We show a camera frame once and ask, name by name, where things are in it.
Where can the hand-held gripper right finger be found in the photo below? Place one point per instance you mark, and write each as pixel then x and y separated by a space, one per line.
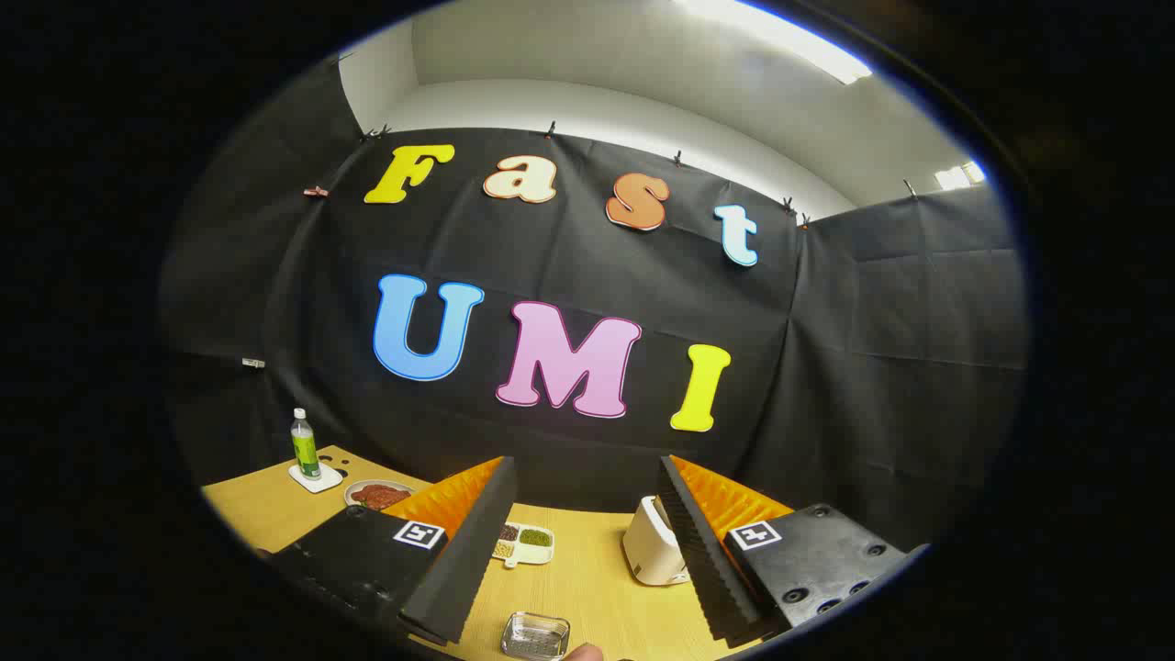
pixel 698 560

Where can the green label plastic bottle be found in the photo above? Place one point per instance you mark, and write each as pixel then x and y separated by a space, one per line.
pixel 305 448

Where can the white square coaster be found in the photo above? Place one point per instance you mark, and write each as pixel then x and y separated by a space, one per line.
pixel 329 481

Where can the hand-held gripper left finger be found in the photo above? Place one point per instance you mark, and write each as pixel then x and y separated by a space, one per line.
pixel 468 560

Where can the plate of meat and vegetables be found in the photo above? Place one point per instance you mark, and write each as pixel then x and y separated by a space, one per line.
pixel 378 496

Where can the white divided tray of beans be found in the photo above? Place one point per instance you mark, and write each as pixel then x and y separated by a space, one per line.
pixel 525 542

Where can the white toaster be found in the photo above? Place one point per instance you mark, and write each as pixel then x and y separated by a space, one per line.
pixel 650 546

